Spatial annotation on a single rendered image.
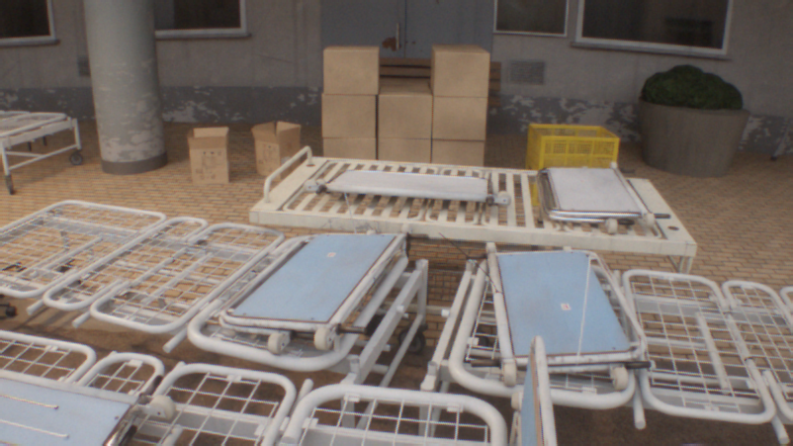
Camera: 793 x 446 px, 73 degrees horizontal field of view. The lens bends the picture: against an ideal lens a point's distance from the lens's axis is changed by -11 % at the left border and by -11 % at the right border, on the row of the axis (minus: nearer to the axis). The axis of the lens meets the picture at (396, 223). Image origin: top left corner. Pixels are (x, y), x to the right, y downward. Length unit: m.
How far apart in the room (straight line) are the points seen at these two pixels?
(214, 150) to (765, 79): 5.86
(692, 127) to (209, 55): 5.33
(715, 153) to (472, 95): 2.58
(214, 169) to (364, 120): 1.38
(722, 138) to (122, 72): 5.35
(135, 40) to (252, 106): 2.28
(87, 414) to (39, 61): 7.52
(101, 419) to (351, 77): 3.30
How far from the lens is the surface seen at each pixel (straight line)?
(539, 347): 1.31
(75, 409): 1.58
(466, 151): 4.47
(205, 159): 5.00
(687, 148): 5.85
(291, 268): 2.15
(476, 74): 4.35
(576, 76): 6.81
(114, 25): 5.40
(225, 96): 7.38
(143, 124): 5.52
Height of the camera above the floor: 1.48
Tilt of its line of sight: 21 degrees down
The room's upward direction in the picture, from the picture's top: 1 degrees clockwise
